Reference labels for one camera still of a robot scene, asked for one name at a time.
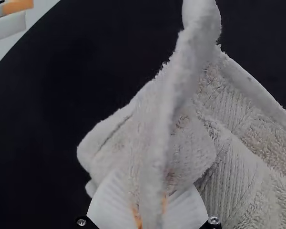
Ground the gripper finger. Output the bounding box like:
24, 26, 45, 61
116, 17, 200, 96
162, 185, 222, 229
75, 170, 143, 229

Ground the pale towel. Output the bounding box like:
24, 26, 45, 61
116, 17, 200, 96
76, 0, 286, 229

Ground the black mat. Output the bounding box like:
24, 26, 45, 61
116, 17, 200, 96
0, 0, 286, 229

